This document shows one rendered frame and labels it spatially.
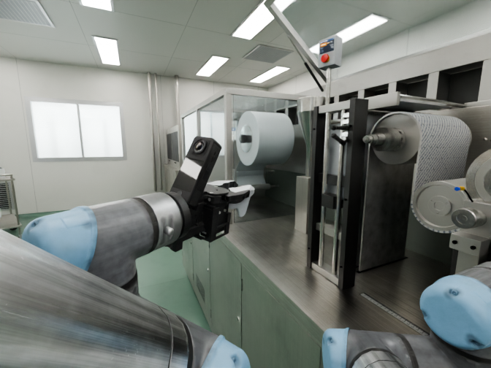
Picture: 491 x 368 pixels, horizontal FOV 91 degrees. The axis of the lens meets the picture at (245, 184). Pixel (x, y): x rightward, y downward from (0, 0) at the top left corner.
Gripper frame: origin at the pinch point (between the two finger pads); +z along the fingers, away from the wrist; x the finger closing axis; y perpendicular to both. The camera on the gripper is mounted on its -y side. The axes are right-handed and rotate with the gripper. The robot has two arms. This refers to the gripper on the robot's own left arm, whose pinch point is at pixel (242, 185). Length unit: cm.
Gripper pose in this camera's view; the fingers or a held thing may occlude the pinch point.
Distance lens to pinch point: 51.3
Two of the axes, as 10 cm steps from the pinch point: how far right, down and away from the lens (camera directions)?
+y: -1.2, 9.7, 2.2
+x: 8.4, 2.2, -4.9
